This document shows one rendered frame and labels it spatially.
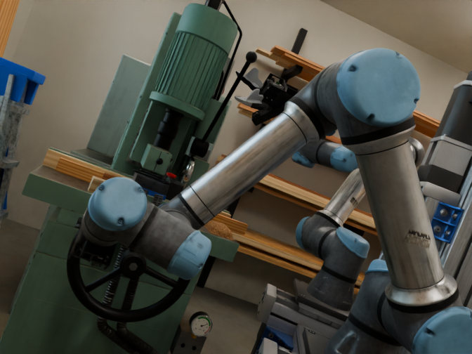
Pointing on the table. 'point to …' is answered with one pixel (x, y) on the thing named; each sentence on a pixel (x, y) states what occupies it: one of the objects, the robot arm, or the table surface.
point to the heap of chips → (219, 230)
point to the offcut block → (95, 183)
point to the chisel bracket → (149, 161)
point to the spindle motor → (194, 61)
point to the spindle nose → (168, 129)
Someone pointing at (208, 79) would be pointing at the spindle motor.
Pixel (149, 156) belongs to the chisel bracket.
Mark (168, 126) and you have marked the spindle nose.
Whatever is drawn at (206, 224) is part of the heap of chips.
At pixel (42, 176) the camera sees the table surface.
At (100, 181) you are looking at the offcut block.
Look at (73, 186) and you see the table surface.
